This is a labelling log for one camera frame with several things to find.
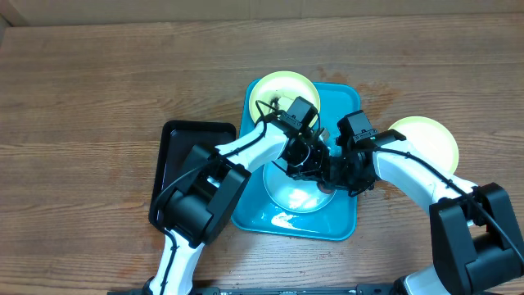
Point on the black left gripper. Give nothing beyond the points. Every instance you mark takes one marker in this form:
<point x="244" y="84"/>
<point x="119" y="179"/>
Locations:
<point x="316" y="171"/>

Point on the green scrubbing sponge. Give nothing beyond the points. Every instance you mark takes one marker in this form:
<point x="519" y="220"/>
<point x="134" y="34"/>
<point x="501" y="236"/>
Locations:
<point x="322" y="188"/>

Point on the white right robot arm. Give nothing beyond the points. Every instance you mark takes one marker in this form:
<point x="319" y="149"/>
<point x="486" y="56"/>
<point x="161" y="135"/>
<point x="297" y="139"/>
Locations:
<point x="476" y="241"/>

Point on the light blue plate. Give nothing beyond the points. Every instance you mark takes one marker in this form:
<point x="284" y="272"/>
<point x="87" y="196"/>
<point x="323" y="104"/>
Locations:
<point x="297" y="196"/>

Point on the black water tray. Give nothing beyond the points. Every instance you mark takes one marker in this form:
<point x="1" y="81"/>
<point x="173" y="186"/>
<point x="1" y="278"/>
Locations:
<point x="176" y="141"/>

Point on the yellow plate with stain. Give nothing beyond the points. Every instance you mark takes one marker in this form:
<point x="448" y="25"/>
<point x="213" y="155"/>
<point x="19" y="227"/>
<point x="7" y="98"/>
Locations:
<point x="279" y="90"/>

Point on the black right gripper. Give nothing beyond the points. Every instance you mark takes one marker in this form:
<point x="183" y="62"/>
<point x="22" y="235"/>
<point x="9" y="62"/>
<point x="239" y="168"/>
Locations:
<point x="337" y="182"/>

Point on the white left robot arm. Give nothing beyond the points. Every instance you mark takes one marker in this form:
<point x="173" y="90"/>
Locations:
<point x="202" y="172"/>

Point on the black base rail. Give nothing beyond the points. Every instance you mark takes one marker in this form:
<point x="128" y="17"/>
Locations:
<point x="361" y="289"/>

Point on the teal plastic tray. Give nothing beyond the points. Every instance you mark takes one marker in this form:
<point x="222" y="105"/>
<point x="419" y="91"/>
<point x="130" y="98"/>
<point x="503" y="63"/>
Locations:
<point x="256" y="211"/>

